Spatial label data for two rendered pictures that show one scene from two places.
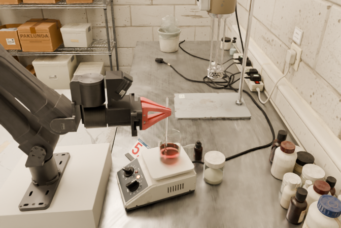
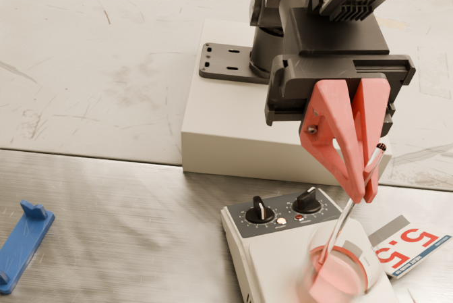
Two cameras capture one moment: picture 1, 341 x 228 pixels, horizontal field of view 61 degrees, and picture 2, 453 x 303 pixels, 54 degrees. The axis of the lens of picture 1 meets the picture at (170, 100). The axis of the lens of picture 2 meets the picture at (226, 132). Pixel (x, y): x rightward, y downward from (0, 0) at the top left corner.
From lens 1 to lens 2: 0.57 m
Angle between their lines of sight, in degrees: 70
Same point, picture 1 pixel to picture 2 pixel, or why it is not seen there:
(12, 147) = (391, 34)
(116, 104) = (317, 23)
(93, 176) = (270, 129)
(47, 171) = (259, 48)
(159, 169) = (280, 258)
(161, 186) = (244, 270)
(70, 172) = not seen: hidden behind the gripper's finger
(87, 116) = not seen: outside the picture
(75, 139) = (436, 117)
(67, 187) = (246, 94)
